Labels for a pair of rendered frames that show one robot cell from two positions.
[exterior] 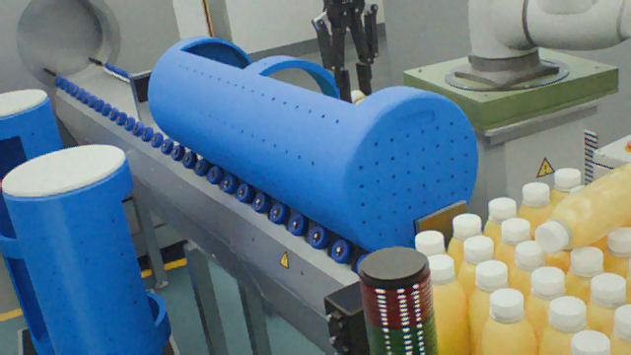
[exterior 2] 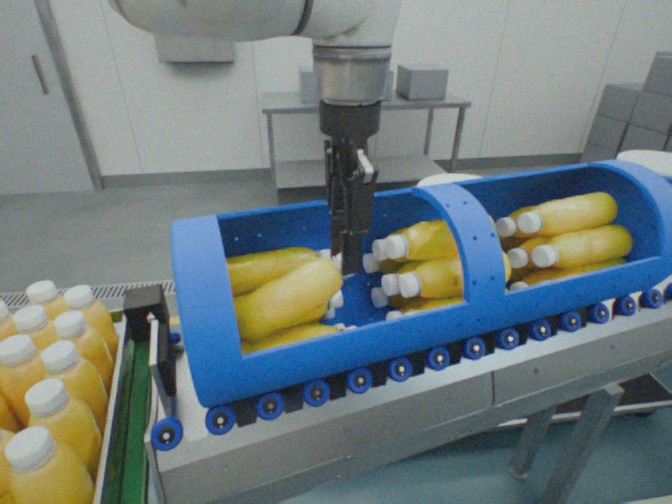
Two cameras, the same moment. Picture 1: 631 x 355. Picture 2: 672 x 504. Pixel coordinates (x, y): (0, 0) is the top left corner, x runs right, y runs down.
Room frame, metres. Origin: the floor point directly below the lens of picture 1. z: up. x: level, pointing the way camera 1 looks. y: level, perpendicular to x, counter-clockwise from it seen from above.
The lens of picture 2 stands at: (1.44, -0.60, 1.49)
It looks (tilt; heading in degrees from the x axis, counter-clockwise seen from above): 30 degrees down; 100
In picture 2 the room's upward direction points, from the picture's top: straight up
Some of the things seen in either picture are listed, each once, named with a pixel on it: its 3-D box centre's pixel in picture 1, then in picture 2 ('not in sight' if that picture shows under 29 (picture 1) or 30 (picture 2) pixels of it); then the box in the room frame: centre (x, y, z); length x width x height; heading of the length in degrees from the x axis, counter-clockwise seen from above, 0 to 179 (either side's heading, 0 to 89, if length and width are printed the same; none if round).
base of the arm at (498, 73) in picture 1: (500, 61); not in sight; (1.76, -0.48, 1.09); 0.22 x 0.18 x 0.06; 24
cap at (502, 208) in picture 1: (502, 208); (59, 355); (1.01, -0.27, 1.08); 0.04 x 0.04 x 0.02
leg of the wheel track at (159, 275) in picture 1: (145, 222); not in sight; (2.91, 0.73, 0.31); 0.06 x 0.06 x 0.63; 29
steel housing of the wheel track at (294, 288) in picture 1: (203, 184); (608, 321); (2.02, 0.32, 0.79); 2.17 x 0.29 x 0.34; 29
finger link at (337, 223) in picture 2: (344, 87); (340, 237); (1.37, -0.08, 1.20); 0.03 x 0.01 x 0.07; 29
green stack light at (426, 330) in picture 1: (401, 332); not in sight; (0.59, -0.06, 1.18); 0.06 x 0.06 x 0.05
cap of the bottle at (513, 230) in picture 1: (516, 229); (15, 348); (0.94, -0.26, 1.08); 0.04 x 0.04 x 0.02
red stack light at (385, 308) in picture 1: (396, 291); not in sight; (0.59, -0.06, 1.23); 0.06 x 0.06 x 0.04
